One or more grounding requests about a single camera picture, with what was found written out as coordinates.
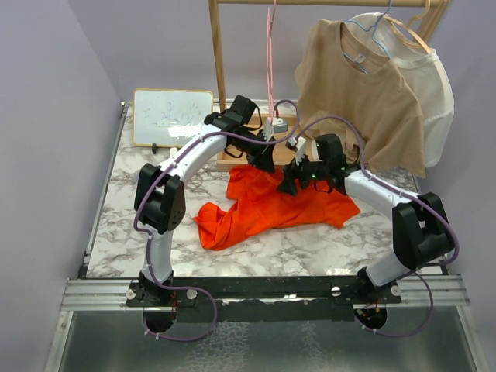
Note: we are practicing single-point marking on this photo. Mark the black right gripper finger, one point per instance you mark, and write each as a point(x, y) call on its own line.
point(291, 171)
point(288, 186)

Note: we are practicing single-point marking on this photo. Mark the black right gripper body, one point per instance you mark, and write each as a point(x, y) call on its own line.
point(313, 170)

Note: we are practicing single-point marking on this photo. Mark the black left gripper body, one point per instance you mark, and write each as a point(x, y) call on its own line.
point(255, 150)

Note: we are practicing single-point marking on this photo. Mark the orange t-shirt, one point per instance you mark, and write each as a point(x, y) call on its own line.
point(258, 206)

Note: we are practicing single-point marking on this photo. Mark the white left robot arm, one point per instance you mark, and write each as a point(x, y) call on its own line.
point(160, 195)

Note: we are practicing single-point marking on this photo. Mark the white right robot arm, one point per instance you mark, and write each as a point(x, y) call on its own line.
point(419, 225)

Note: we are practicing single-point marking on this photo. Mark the beige t-shirt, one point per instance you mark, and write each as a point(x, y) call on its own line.
point(347, 89)

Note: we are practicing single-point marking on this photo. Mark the white t-shirt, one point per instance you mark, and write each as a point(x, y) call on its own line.
point(426, 77)

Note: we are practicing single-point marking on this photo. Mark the wooden hanger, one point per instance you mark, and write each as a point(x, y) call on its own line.
point(417, 41)

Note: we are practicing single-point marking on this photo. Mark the wooden clothes rack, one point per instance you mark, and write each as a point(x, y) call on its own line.
point(430, 20)

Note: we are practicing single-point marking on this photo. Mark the small whiteboard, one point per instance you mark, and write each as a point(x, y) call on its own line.
point(167, 117)

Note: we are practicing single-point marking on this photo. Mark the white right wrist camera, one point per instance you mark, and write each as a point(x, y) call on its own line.
point(298, 146)

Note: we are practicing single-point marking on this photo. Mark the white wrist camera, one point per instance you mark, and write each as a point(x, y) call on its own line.
point(298, 146)
point(274, 126)

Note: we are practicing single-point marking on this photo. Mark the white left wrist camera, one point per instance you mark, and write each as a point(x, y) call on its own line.
point(274, 126)

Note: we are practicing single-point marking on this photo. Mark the black mounting rail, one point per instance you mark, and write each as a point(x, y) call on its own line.
point(257, 299)

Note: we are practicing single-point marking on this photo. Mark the pink wire hanger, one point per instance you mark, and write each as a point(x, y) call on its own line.
point(269, 59)

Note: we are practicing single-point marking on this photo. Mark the blue wire hanger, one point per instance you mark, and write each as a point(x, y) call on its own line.
point(372, 29)

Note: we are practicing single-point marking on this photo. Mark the aluminium table frame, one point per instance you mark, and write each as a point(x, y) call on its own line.
point(97, 332)

